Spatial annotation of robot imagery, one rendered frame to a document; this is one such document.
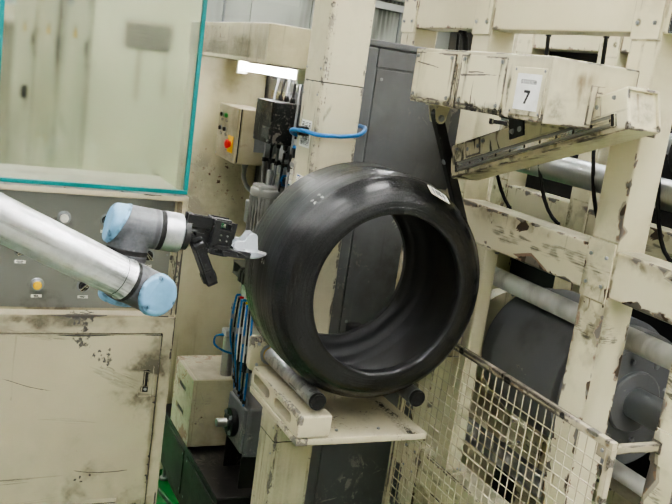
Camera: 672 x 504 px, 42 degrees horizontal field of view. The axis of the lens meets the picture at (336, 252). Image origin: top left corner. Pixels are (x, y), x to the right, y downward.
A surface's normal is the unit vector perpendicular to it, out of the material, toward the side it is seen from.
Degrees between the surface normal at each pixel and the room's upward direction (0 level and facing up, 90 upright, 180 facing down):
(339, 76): 90
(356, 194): 48
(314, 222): 63
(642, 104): 72
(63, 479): 90
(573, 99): 90
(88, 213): 90
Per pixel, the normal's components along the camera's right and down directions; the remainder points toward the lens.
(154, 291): 0.67, 0.22
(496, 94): -0.91, -0.04
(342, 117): 0.40, 0.24
